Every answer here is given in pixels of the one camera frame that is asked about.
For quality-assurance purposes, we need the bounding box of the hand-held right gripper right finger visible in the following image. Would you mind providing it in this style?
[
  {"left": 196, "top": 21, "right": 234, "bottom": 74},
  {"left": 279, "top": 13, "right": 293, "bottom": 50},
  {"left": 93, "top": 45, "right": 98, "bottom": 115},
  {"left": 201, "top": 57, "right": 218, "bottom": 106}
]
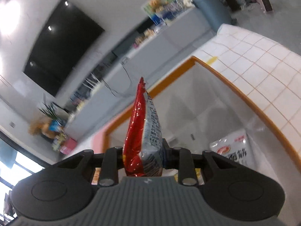
[{"left": 161, "top": 139, "right": 236, "bottom": 185}]

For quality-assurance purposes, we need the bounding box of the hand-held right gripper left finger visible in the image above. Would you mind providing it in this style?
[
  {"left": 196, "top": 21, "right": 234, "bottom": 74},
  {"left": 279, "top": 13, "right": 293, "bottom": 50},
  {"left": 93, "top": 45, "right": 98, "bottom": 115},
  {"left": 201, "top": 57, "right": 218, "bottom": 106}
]
[{"left": 58, "top": 147, "right": 123, "bottom": 186}]

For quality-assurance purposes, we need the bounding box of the red packet white label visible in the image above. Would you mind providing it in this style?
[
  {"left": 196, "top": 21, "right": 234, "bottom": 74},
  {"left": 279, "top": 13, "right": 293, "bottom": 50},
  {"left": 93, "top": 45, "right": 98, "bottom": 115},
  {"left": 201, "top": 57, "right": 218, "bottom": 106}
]
[{"left": 122, "top": 76, "right": 164, "bottom": 177}]

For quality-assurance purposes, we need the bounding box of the white packet black print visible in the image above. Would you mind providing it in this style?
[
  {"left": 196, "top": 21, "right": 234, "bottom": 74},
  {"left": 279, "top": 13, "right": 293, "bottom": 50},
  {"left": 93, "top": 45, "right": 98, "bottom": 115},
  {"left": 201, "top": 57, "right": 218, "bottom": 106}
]
[{"left": 209, "top": 129, "right": 256, "bottom": 170}]

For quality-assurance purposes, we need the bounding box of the white box with orange rim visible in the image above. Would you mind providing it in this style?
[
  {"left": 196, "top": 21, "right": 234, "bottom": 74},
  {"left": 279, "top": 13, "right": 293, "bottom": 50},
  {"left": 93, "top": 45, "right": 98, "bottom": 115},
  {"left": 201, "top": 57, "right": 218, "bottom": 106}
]
[{"left": 104, "top": 56, "right": 301, "bottom": 189}]

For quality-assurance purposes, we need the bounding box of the pile of small snacks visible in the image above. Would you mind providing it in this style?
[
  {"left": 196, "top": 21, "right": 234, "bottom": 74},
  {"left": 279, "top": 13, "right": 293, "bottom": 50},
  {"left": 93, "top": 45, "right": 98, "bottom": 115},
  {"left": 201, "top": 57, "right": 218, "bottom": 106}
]
[{"left": 133, "top": 26, "right": 163, "bottom": 49}]

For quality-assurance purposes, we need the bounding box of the pink table runner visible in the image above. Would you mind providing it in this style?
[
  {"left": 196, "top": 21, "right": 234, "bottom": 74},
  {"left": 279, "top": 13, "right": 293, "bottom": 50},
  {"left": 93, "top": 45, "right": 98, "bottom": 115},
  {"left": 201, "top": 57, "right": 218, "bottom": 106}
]
[{"left": 90, "top": 112, "right": 123, "bottom": 147}]

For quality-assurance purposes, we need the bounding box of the pink storage box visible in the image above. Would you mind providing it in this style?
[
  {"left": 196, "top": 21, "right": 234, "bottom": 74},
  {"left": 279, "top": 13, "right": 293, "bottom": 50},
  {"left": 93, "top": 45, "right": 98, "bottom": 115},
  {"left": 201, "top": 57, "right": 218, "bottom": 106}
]
[{"left": 59, "top": 138, "right": 78, "bottom": 155}]

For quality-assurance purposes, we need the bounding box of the blue snack bag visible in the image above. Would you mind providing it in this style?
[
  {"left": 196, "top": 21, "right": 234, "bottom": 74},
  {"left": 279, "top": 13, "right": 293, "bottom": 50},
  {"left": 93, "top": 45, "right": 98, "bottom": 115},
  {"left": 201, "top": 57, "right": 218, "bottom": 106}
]
[{"left": 48, "top": 120, "right": 65, "bottom": 132}]

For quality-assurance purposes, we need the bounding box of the orange vase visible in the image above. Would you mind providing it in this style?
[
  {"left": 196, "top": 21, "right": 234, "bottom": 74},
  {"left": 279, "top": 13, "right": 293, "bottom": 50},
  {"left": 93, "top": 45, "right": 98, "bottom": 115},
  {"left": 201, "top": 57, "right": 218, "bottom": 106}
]
[{"left": 42, "top": 120, "right": 56, "bottom": 138}]

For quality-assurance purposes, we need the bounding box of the green grass potted plant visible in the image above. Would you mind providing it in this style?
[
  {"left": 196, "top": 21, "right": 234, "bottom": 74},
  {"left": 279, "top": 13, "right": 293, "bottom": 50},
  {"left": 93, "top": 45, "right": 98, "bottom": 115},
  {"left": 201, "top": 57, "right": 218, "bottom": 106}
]
[{"left": 39, "top": 101, "right": 59, "bottom": 123}]

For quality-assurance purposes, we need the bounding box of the dried flower bunch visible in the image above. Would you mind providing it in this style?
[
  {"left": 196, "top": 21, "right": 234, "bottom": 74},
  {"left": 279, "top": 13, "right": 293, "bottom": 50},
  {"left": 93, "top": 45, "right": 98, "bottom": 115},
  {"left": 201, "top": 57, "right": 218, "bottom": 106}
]
[{"left": 28, "top": 117, "right": 45, "bottom": 136}]

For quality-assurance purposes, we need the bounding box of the white router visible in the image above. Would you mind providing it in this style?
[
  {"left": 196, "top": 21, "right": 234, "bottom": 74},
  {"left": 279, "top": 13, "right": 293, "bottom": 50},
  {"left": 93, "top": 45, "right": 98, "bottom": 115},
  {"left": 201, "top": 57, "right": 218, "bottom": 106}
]
[{"left": 84, "top": 74, "right": 99, "bottom": 90}]

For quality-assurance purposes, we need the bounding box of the grey tv console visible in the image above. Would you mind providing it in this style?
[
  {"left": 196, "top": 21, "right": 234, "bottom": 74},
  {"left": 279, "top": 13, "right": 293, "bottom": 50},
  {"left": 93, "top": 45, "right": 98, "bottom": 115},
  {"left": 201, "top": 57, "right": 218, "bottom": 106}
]
[{"left": 63, "top": 6, "right": 217, "bottom": 142}]

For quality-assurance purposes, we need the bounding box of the black television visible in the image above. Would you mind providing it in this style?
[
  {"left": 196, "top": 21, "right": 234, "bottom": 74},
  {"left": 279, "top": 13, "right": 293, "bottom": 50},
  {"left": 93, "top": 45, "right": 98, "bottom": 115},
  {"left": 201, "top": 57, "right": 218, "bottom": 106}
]
[{"left": 23, "top": 0, "right": 106, "bottom": 97}]

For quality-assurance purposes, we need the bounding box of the blue-grey trash can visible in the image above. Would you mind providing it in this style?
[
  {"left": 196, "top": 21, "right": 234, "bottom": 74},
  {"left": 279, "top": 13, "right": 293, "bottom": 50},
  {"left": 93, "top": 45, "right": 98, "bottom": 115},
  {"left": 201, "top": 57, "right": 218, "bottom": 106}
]
[{"left": 192, "top": 0, "right": 233, "bottom": 32}]

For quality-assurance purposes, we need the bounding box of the small pink heater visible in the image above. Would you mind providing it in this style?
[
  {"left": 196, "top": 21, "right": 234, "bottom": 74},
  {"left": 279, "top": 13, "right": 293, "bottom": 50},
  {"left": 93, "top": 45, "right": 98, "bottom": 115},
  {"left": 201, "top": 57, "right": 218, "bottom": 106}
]
[{"left": 254, "top": 0, "right": 274, "bottom": 15}]

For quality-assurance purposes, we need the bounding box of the black cable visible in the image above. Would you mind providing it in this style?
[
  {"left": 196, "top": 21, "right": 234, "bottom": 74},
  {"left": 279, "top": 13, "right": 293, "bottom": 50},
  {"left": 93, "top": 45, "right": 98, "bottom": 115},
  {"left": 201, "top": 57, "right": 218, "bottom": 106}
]
[{"left": 101, "top": 63, "right": 135, "bottom": 97}]

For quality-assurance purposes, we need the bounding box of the window with dark frame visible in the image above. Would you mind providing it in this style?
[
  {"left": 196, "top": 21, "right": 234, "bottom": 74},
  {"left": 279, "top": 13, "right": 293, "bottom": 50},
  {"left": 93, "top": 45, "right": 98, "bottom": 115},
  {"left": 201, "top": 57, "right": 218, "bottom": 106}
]
[{"left": 0, "top": 129, "right": 46, "bottom": 217}]

